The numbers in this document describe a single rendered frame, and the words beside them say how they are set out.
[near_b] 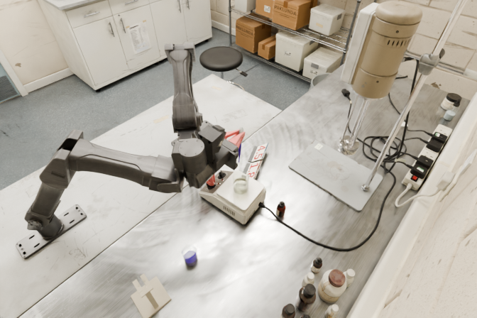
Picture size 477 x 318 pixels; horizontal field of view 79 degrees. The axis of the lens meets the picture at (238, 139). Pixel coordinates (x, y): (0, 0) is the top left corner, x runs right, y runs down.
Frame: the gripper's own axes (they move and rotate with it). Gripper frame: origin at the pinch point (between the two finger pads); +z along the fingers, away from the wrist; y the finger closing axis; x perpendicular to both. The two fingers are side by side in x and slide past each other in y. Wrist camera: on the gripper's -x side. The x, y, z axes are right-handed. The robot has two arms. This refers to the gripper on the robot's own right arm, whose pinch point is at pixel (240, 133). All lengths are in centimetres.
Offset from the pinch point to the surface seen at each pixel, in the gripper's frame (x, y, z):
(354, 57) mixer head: -16.8, -15.5, 28.4
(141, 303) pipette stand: 30, -1, -44
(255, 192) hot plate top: 22.6, -7.6, -0.1
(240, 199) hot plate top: 22.6, -5.4, -5.6
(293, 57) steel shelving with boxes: 106, 78, 201
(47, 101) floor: 141, 249, 19
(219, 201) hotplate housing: 26.0, 0.5, -8.8
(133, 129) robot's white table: 36, 57, -1
